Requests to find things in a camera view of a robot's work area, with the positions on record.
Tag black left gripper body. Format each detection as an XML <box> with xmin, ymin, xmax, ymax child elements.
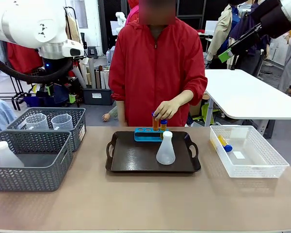
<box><xmin>41</xmin><ymin>57</ymin><xmax>76</xmax><ymax>85</ymax></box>

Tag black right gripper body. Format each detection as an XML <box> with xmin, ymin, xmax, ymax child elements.
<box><xmin>249</xmin><ymin>0</ymin><xmax>291</xmax><ymax>39</ymax></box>

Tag translucent white conical flask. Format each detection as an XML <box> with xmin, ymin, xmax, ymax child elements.
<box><xmin>156</xmin><ymin>131</ymin><xmax>177</xmax><ymax>166</ymax></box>
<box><xmin>0</xmin><ymin>141</ymin><xmax>25</xmax><ymax>168</ymax></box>

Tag person's right forearm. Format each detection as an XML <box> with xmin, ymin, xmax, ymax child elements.
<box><xmin>116</xmin><ymin>100</ymin><xmax>128</xmax><ymax>127</ymax></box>

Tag person's left forearm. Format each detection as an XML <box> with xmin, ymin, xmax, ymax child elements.
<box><xmin>176</xmin><ymin>89</ymin><xmax>195</xmax><ymax>109</ymax></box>

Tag person's left hand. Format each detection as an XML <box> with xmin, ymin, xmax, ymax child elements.
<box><xmin>154</xmin><ymin>99</ymin><xmax>182</xmax><ymax>121</ymax></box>

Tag dark blue jeans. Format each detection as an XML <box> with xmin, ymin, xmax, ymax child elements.
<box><xmin>54</xmin><ymin>84</ymin><xmax>70</xmax><ymax>106</ymax></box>

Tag tilted grey paper roll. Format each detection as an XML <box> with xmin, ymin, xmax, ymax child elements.
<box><xmin>71</xmin><ymin>65</ymin><xmax>88</xmax><ymax>88</ymax></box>

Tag mannequin in beige coat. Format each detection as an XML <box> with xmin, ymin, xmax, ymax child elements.
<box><xmin>207</xmin><ymin>3</ymin><xmax>241</xmax><ymax>70</ymax></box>

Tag dark grey storage bin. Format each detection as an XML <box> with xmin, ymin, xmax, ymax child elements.
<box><xmin>82</xmin><ymin>87</ymin><xmax>113</xmax><ymax>106</ymax></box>

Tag clear plastic measuring beaker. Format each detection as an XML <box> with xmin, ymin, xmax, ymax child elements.
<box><xmin>24</xmin><ymin>113</ymin><xmax>49</xmax><ymax>131</ymax></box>
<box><xmin>50</xmin><ymin>114</ymin><xmax>72</xmax><ymax>132</ymax></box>

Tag cream paper roll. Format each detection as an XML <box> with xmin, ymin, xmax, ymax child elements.
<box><xmin>79</xmin><ymin>59</ymin><xmax>92</xmax><ymax>85</ymax></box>

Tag tall grey paper roll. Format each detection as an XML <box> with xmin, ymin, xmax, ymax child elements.
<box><xmin>88</xmin><ymin>57</ymin><xmax>97</xmax><ymax>89</ymax></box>

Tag red hanging jacket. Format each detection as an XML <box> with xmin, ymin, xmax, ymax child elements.
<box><xmin>7</xmin><ymin>42</ymin><xmax>43</xmax><ymax>75</ymax></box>

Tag mannequin in navy shirt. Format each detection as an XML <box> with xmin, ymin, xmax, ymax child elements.
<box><xmin>229</xmin><ymin>2</ymin><xmax>272</xmax><ymax>76</ymax></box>

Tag black metal clothes rack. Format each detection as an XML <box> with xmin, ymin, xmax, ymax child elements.
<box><xmin>0</xmin><ymin>6</ymin><xmax>81</xmax><ymax>111</ymax></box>

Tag grey basket with red label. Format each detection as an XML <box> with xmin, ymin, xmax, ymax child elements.
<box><xmin>6</xmin><ymin>107</ymin><xmax>87</xmax><ymax>153</ymax></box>

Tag white paper roll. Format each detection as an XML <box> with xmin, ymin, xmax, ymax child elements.
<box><xmin>103</xmin><ymin>69</ymin><xmax>111</xmax><ymax>89</ymax></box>

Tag mannequin arm in grey sleeve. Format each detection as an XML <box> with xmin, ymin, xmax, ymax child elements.
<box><xmin>102</xmin><ymin>106</ymin><xmax>118</xmax><ymax>121</ymax></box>

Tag white table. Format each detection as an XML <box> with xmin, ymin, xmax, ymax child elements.
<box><xmin>205</xmin><ymin>69</ymin><xmax>291</xmax><ymax>139</ymax></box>

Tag beige hanging garment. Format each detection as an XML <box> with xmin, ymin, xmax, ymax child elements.
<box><xmin>65</xmin><ymin>16</ymin><xmax>84</xmax><ymax>44</ymax></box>

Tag cardboard box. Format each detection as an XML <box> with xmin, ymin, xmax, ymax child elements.
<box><xmin>189</xmin><ymin>92</ymin><xmax>210</xmax><ymax>118</ymax></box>

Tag black stool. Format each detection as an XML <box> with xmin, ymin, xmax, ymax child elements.
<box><xmin>87</xmin><ymin>45</ymin><xmax>99</xmax><ymax>59</ymax></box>

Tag mannequin in grey skirt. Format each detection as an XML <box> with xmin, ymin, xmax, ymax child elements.
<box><xmin>277</xmin><ymin>29</ymin><xmax>291</xmax><ymax>94</ymax></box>

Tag light blue cloth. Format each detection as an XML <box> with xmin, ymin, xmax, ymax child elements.
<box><xmin>0</xmin><ymin>94</ymin><xmax>17</xmax><ymax>139</ymax></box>

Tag blue checked cloth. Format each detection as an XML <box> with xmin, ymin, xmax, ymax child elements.
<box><xmin>106</xmin><ymin>46</ymin><xmax>116</xmax><ymax>68</ymax></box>

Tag green chair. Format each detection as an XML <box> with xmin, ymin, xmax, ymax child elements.
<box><xmin>193</xmin><ymin>101</ymin><xmax>220</xmax><ymax>122</ymax></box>

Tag person in red jacket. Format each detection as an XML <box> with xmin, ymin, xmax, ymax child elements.
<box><xmin>108</xmin><ymin>0</ymin><xmax>209</xmax><ymax>127</ymax></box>

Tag blue test tube rack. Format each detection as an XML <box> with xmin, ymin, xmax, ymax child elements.
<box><xmin>133</xmin><ymin>127</ymin><xmax>170</xmax><ymax>143</ymax></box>

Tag yellow tube with blue cap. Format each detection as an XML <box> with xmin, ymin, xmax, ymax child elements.
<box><xmin>217</xmin><ymin>134</ymin><xmax>233</xmax><ymax>153</ymax></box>

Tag dark brown serving tray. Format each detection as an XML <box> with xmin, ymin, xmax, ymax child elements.
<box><xmin>105</xmin><ymin>131</ymin><xmax>202</xmax><ymax>173</ymax></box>

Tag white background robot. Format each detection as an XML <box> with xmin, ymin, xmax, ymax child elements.
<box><xmin>115</xmin><ymin>11</ymin><xmax>127</xmax><ymax>27</ymax></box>

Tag large grey plastic basket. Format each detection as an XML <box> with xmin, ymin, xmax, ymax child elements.
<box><xmin>0</xmin><ymin>130</ymin><xmax>73</xmax><ymax>192</ymax></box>

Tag mannequin in pink scarf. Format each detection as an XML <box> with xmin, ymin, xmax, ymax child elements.
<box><xmin>125</xmin><ymin>0</ymin><xmax>140</xmax><ymax>25</ymax></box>

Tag white plastic basket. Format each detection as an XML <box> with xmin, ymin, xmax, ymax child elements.
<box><xmin>210</xmin><ymin>125</ymin><xmax>291</xmax><ymax>179</ymax></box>

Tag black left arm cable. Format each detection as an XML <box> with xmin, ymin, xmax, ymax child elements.
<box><xmin>0</xmin><ymin>52</ymin><xmax>75</xmax><ymax>83</ymax></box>

